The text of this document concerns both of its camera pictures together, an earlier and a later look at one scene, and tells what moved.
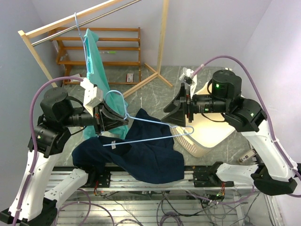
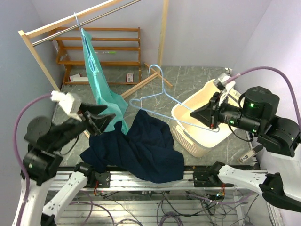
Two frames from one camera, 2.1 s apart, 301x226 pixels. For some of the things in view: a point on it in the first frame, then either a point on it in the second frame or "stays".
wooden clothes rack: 27,33 stays
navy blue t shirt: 146,154 stays
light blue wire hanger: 147,121 to 214,130
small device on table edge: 247,156 stays
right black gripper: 177,112 to 208,114
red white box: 130,77 stays
